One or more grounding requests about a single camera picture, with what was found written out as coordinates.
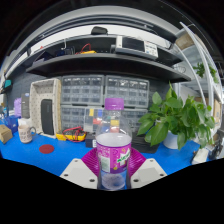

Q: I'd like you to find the black case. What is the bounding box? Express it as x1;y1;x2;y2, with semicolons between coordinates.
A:
130;132;160;154

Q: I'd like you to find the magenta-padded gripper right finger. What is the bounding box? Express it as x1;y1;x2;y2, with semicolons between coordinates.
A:
127;147;168;190

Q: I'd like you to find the blue cardboard box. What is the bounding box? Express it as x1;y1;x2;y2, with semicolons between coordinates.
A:
3;115;19;134

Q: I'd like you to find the flat round red coaster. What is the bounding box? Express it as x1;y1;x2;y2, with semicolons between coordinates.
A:
38;143;55;155

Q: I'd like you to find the white shelf rack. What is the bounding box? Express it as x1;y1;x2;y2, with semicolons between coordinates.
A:
174;21;224;134

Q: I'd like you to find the green potted plant, white pot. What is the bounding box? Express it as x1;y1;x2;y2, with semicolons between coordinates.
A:
137;82;216;151

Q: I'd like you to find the beige mug with grey ovals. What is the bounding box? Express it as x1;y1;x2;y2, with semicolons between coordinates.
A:
17;124;37;144

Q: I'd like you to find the clear box with coloured parts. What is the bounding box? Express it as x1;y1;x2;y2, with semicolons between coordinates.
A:
83;107;111;134

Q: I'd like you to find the black workbench shelf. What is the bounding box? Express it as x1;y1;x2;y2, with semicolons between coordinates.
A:
23;33;192;84

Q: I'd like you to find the small brown cardboard box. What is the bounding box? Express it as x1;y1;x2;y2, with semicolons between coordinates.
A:
0;124;14;145

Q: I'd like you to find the black box with white label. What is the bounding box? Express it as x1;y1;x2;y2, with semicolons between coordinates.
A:
84;133;98;149

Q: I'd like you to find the white power adapter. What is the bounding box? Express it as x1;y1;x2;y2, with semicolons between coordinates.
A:
190;147;210;165

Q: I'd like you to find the dark grey flat box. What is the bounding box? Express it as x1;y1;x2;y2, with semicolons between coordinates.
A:
20;92;31;119

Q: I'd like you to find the yellow multimeter with red leads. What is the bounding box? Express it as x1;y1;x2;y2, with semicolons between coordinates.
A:
55;126;88;143

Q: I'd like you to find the black rectangular speaker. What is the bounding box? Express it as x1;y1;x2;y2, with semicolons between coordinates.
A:
40;98;54;136

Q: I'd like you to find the beige dotted storage bin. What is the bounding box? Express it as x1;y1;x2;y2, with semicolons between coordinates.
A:
29;78;63;138

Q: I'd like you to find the black metal stand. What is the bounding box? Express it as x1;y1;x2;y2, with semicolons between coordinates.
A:
208;131;224;160

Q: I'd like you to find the purple plastic bag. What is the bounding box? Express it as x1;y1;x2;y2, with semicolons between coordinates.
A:
13;97;23;118

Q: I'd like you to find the purple-capped clear drink bottle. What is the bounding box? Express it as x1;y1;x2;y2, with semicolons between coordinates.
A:
94;97;133;192

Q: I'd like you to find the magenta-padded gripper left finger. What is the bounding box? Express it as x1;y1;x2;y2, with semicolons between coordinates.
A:
59;147;100;190

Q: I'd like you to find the white oscilloscope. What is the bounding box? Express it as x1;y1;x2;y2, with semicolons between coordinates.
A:
114;35;159;61

